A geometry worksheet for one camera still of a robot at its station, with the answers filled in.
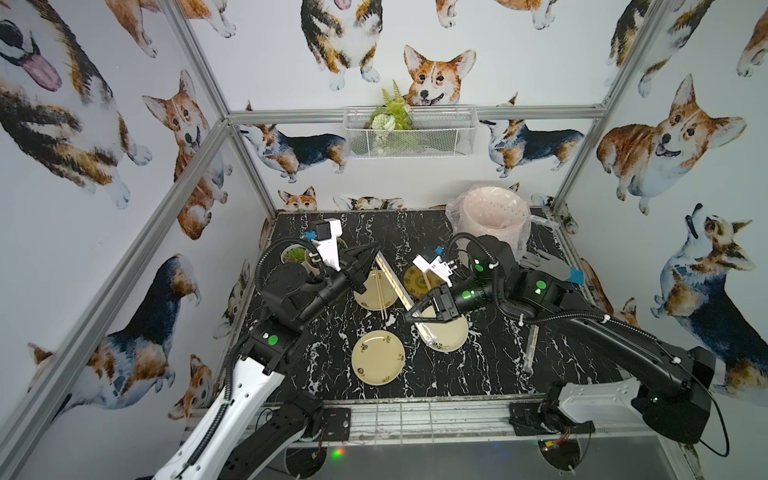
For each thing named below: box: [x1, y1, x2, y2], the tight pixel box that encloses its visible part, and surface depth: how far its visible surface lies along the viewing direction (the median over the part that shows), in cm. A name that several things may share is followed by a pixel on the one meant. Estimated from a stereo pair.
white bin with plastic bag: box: [446, 184, 532, 268], surface depth 94 cm
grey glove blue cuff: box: [520, 249, 585, 285], surface depth 106 cm
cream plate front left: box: [351, 330, 406, 386], surface depth 86 cm
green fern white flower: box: [370, 80, 413, 131], surface depth 84 cm
